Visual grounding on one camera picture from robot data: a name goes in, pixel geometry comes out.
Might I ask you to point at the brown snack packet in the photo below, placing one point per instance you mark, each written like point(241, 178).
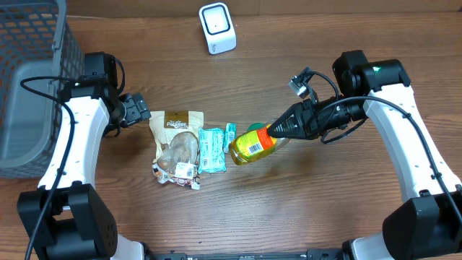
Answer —
point(176, 135)

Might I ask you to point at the white barcode scanner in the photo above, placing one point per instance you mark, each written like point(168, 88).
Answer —
point(218, 28)

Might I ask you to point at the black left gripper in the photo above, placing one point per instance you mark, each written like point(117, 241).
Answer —
point(138, 110)

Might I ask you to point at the green lid white jar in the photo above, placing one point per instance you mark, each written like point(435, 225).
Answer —
point(255, 126)

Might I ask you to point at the yellow liquid bottle silver cap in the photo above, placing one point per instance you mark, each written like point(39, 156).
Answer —
point(254, 145)

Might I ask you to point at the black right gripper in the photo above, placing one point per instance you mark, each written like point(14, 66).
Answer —
point(304, 120)

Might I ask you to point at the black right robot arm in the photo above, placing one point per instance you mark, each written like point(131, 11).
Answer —
point(428, 223)

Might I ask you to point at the teal tissue pack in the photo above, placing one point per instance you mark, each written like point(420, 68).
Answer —
point(212, 156)

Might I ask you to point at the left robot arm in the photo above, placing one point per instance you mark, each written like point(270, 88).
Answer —
point(64, 217)

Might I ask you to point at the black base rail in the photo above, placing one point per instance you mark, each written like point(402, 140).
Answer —
point(310, 254)

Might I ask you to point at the small teal white box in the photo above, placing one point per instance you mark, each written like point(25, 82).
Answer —
point(229, 136)

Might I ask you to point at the grey plastic shopping basket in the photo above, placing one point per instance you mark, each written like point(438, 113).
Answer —
point(36, 44)

